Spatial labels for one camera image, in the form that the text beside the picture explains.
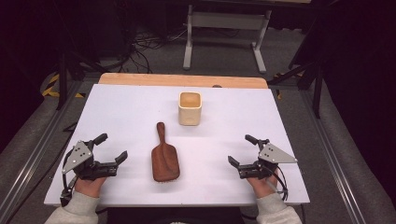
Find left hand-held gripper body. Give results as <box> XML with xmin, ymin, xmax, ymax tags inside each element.
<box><xmin>62</xmin><ymin>140</ymin><xmax>120</xmax><ymax>181</ymax></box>

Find person's dark lap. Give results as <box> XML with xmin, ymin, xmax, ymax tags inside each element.
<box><xmin>106</xmin><ymin>206</ymin><xmax>246</xmax><ymax>224</ymax></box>

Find black tripod stand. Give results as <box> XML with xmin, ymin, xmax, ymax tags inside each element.
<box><xmin>268</xmin><ymin>60</ymin><xmax>325</xmax><ymax>119</ymax></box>
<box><xmin>55</xmin><ymin>50</ymin><xmax>106</xmax><ymax>111</ymax></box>

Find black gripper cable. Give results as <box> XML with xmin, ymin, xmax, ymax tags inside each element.
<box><xmin>266</xmin><ymin>165</ymin><xmax>290</xmax><ymax>202</ymax></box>
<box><xmin>59</xmin><ymin>157</ymin><xmax>78</xmax><ymax>207</ymax></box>

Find black cables on floor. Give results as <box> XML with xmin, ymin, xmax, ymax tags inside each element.
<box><xmin>102</xmin><ymin>26</ymin><xmax>191</xmax><ymax>74</ymax></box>

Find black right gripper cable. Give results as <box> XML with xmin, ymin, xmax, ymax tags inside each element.
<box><xmin>266</xmin><ymin>165</ymin><xmax>290</xmax><ymax>202</ymax></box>

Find yellow black hazard tape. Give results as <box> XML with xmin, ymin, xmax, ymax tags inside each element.
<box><xmin>41</xmin><ymin>73</ymin><xmax>86</xmax><ymax>99</ymax></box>

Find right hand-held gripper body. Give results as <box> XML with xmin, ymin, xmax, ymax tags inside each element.
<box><xmin>237</xmin><ymin>142</ymin><xmax>299</xmax><ymax>180</ymax></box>

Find person's left hand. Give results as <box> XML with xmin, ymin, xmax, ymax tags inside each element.
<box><xmin>74</xmin><ymin>175</ymin><xmax>107</xmax><ymax>199</ymax></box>

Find aluminium rail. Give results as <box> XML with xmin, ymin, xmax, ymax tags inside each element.
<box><xmin>0</xmin><ymin>79</ymin><xmax>84</xmax><ymax>220</ymax></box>
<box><xmin>299</xmin><ymin>89</ymin><xmax>368</xmax><ymax>224</ymax></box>

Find person's right hand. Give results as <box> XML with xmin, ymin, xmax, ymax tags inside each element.
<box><xmin>247</xmin><ymin>175</ymin><xmax>279</xmax><ymax>200</ymax></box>

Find white board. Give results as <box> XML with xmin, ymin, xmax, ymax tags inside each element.
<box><xmin>43</xmin><ymin>83</ymin><xmax>311</xmax><ymax>207</ymax></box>

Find white metal table frame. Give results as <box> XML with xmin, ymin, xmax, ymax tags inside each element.
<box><xmin>182</xmin><ymin>4</ymin><xmax>273</xmax><ymax>75</ymax></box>

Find wooden table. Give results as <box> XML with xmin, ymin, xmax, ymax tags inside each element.
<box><xmin>98</xmin><ymin>72</ymin><xmax>269</xmax><ymax>90</ymax></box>

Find brown wooden scoop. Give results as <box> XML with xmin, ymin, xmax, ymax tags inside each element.
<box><xmin>150</xmin><ymin>121</ymin><xmax>181</xmax><ymax>184</ymax></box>

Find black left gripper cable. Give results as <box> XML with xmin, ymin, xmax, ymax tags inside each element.
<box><xmin>59</xmin><ymin>157</ymin><xmax>78</xmax><ymax>207</ymax></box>

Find beige square cup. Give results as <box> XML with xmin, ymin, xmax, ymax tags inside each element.
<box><xmin>177</xmin><ymin>91</ymin><xmax>204</xmax><ymax>127</ymax></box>

